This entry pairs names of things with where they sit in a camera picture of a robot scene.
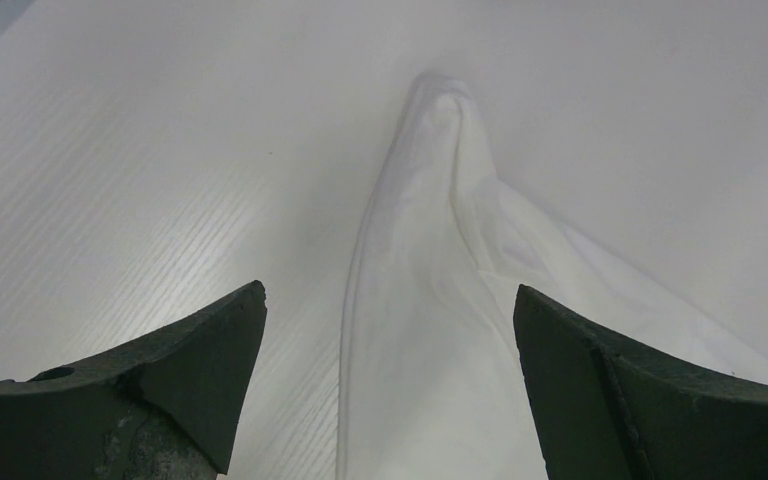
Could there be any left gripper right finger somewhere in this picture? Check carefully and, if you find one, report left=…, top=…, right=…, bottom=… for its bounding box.
left=513, top=286, right=768, bottom=479

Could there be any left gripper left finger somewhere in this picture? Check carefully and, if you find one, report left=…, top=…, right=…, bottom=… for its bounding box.
left=0, top=281, right=267, bottom=479

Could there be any white printed t-shirt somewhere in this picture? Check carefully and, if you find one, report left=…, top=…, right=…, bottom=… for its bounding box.
left=336, top=73, right=768, bottom=479

